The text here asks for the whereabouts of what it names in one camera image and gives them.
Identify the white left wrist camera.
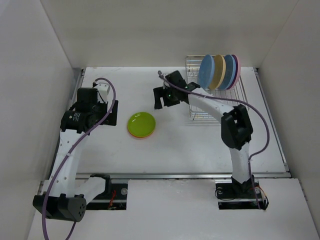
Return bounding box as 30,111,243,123
92,82,111,103

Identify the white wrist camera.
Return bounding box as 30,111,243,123
157,70,170,89
92,82,111,103

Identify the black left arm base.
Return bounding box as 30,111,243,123
86,183,128,211

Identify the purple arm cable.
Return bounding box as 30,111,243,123
157,70,271,210
41,77,116,240

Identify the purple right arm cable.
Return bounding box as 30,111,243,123
157,70,271,210

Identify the beige plate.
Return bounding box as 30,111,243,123
209,54,226,90

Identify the pink plate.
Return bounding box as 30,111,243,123
229,54,241,89

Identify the light blue plate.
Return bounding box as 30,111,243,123
197,54,215,89

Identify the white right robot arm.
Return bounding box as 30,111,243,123
153,70,254,197

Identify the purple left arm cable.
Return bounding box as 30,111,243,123
41,77,116,240

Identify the green plate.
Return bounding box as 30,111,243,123
127,112,156,135

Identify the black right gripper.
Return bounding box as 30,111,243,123
154,84,181,109

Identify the aluminium table rail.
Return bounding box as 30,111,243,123
48,67,292,181

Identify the silver wire dish rack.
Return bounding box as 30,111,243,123
185,55,248,125

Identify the purple plate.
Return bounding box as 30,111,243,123
227,62,236,90

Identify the orange plate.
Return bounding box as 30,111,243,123
128,131,154,139

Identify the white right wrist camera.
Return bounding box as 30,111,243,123
157,70,170,89

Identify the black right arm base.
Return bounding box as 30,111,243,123
214,182,270,211

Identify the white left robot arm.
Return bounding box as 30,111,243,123
32,83,119,222

